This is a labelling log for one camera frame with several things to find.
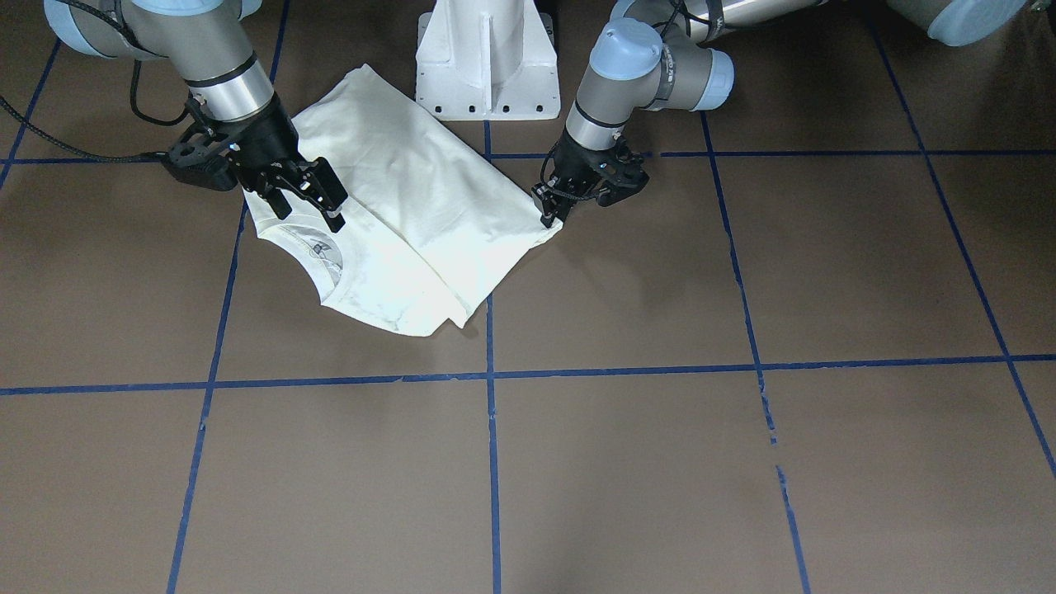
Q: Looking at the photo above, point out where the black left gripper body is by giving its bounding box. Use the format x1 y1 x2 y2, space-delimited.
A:
548 132 649 208

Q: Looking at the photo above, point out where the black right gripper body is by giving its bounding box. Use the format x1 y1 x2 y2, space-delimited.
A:
161 93 303 193

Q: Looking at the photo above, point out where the cream long-sleeve cat shirt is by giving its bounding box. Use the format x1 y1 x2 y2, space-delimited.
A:
246 64 561 336

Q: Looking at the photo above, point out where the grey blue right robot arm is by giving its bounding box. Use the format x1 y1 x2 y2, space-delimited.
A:
43 1 347 233

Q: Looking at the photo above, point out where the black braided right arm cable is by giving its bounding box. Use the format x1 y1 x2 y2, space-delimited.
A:
0 0 199 163

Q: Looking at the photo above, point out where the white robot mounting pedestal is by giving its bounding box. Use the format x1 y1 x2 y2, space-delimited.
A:
412 1 561 120

